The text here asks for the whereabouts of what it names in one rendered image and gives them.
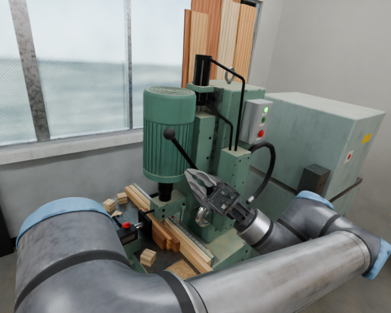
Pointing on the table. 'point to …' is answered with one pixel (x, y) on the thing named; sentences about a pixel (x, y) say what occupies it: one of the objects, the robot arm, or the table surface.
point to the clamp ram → (144, 224)
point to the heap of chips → (182, 269)
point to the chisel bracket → (162, 209)
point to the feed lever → (182, 151)
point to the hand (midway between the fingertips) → (188, 172)
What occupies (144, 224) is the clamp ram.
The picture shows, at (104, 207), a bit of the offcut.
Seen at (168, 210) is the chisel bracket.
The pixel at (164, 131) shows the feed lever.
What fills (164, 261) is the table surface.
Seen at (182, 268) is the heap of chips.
